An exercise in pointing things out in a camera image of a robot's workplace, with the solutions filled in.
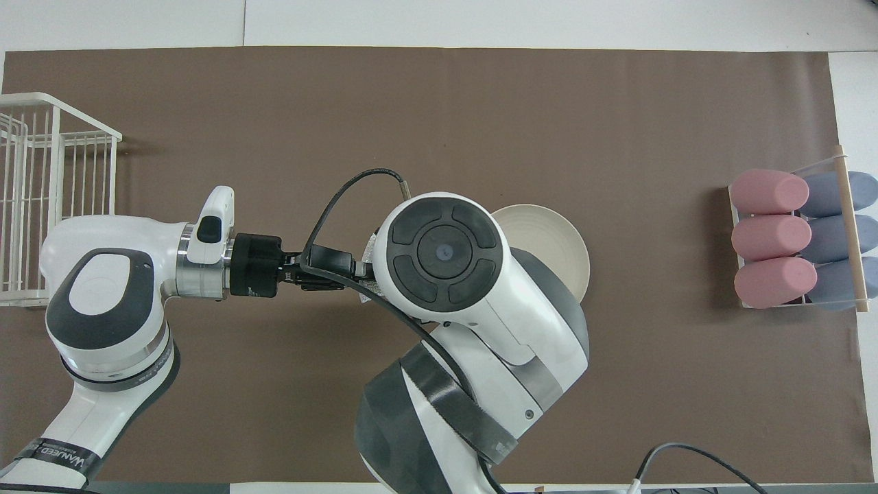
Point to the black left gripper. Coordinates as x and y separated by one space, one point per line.
254 266

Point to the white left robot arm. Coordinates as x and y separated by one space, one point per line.
110 288

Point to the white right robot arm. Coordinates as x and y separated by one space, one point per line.
494 329

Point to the cream round plate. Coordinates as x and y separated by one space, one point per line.
555 247

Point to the brown table mat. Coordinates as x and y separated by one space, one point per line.
617 103

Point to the pink plastic cup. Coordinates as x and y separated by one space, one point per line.
768 192
775 283
772 237

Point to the blue plastic cup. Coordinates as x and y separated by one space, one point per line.
833 194
837 283
833 239

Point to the cup rack with wooden rod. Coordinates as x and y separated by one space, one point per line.
854 254

